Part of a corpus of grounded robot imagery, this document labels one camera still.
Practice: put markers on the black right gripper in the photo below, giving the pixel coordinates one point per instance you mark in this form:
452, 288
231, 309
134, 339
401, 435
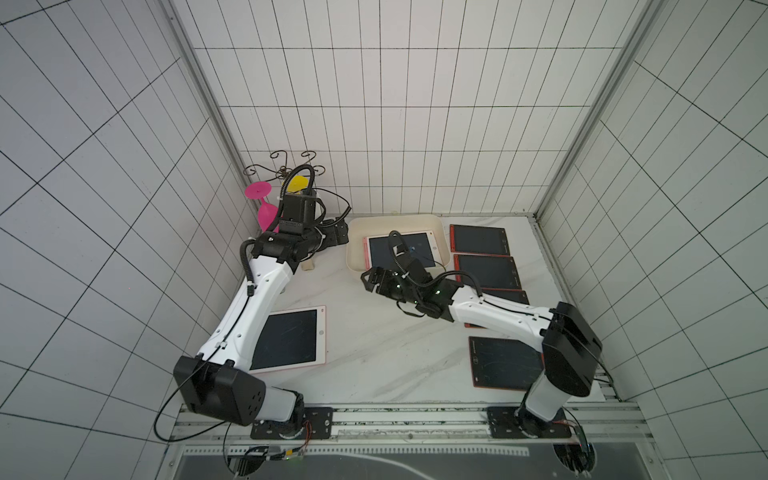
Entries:
372, 279

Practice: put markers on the pink bottom writing tablet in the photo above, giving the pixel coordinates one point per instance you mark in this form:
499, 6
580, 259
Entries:
379, 251

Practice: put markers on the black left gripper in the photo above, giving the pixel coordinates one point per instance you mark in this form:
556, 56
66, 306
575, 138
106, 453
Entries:
332, 237

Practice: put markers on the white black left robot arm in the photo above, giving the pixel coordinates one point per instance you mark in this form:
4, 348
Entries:
215, 382

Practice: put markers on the cream plastic storage box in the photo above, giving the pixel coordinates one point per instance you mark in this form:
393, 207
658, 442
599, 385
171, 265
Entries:
361, 228

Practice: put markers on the yellow plastic goblet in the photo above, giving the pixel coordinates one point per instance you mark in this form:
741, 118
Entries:
297, 184

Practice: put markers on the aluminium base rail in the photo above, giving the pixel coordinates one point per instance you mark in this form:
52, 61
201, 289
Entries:
437, 424

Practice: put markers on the metal cup holder stand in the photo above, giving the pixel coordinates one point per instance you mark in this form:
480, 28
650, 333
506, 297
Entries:
278, 167

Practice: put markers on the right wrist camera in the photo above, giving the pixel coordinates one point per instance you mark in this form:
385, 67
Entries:
406, 262

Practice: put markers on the pink plastic goblet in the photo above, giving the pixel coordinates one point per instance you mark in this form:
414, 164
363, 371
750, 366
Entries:
268, 213

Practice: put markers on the white pink writing tablet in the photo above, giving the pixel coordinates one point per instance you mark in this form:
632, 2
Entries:
291, 339

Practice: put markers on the red writing tablet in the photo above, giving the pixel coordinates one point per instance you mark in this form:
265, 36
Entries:
493, 272
503, 364
478, 240
493, 295

